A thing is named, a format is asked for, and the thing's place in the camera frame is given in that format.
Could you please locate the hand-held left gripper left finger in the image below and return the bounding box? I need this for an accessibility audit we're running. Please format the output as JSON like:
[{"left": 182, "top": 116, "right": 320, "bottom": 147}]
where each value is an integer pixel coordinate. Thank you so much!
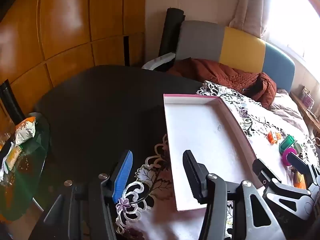
[{"left": 35, "top": 149, "right": 133, "bottom": 240}]

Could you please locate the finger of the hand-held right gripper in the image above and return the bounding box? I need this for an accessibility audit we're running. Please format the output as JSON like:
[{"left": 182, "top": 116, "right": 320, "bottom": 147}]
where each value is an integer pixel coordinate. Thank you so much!
[
  {"left": 286, "top": 152, "right": 320, "bottom": 193},
  {"left": 252, "top": 158, "right": 312, "bottom": 218}
]

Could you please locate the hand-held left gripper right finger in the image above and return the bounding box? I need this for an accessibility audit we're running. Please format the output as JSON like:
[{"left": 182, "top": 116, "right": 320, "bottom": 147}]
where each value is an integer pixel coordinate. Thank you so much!
[{"left": 182, "top": 149, "right": 287, "bottom": 240}]

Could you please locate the magenta plastic disc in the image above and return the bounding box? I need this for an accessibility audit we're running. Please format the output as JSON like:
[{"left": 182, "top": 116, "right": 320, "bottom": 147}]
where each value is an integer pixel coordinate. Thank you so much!
[{"left": 281, "top": 148, "right": 299, "bottom": 167}]

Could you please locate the orange plastic trough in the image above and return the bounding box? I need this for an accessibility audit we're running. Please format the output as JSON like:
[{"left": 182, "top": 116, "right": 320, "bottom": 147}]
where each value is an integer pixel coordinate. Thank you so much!
[{"left": 292, "top": 171, "right": 308, "bottom": 189}]

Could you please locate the green plastic toy piece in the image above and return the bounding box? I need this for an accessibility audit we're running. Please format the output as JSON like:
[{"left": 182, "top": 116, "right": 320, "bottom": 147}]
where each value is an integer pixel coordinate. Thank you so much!
[{"left": 279, "top": 134, "right": 296, "bottom": 153}]

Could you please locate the orange white toy block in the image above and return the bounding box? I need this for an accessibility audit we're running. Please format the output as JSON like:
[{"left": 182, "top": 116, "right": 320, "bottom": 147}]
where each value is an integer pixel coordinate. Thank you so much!
[{"left": 267, "top": 131, "right": 282, "bottom": 144}]

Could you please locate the pink cardboard box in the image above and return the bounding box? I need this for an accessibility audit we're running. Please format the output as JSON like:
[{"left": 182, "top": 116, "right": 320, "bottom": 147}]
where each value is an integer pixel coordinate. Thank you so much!
[{"left": 163, "top": 93, "right": 265, "bottom": 212}]

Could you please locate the white floral tablecloth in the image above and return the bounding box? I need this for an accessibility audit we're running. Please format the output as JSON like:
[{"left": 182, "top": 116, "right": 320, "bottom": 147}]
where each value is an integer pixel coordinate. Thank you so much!
[{"left": 116, "top": 80, "right": 320, "bottom": 240}]

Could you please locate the wooden nightstand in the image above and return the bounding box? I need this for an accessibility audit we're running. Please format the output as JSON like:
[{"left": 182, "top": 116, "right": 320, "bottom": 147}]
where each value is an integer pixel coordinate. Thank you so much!
[{"left": 290, "top": 90, "right": 320, "bottom": 130}]

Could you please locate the pink pillow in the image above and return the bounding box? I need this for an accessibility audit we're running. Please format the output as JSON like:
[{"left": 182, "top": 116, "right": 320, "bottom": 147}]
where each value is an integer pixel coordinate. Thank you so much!
[{"left": 269, "top": 89, "right": 313, "bottom": 135}]

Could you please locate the purple box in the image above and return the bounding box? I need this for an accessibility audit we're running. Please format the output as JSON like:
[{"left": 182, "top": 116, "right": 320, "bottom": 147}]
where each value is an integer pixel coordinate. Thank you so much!
[{"left": 300, "top": 87, "right": 315, "bottom": 109}]

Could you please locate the glass side table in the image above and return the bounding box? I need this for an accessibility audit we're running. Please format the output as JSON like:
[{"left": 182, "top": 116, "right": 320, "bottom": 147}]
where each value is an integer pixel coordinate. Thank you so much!
[{"left": 0, "top": 112, "right": 52, "bottom": 222}]

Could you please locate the rust brown quilted jacket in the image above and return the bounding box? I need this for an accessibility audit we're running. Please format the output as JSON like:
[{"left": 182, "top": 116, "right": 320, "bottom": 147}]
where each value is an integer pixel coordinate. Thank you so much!
[{"left": 167, "top": 58, "right": 277, "bottom": 109}]

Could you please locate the white orange snack packet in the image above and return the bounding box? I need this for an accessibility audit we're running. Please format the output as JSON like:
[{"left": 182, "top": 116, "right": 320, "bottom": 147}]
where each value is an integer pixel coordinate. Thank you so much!
[{"left": 14, "top": 116, "right": 38, "bottom": 147}]

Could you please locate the yellow packet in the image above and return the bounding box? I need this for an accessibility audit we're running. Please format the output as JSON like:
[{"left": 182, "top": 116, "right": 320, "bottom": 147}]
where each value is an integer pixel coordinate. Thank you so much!
[{"left": 5, "top": 145, "right": 23, "bottom": 169}]

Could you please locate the white chair armrest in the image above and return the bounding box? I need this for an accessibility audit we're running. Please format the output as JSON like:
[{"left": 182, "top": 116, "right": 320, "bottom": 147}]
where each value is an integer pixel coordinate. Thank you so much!
[{"left": 141, "top": 52, "right": 176, "bottom": 71}]

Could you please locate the grey yellow blue headboard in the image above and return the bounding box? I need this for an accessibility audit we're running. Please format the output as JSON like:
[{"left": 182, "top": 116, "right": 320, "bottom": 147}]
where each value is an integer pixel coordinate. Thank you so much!
[{"left": 175, "top": 20, "right": 296, "bottom": 94}]

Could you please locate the bright window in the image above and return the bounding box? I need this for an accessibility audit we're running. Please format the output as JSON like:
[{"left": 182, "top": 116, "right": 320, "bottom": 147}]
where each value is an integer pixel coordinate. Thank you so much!
[{"left": 265, "top": 0, "right": 320, "bottom": 63}]

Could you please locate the black rolled mat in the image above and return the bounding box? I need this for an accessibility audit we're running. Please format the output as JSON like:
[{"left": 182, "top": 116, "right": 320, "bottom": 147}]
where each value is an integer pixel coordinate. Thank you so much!
[{"left": 159, "top": 8, "right": 186, "bottom": 72}]

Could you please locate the beige curtain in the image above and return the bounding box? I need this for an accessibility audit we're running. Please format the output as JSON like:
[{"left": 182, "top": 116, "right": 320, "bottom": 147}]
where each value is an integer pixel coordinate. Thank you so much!
[{"left": 229, "top": 0, "right": 278, "bottom": 39}]

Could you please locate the wooden wardrobe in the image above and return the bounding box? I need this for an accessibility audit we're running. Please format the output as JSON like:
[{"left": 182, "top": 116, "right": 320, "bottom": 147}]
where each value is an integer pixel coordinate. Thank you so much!
[{"left": 0, "top": 0, "right": 147, "bottom": 125}]

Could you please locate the black post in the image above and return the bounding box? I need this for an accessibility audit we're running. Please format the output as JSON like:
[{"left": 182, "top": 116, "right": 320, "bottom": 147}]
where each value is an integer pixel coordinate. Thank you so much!
[{"left": 0, "top": 79, "right": 25, "bottom": 125}]

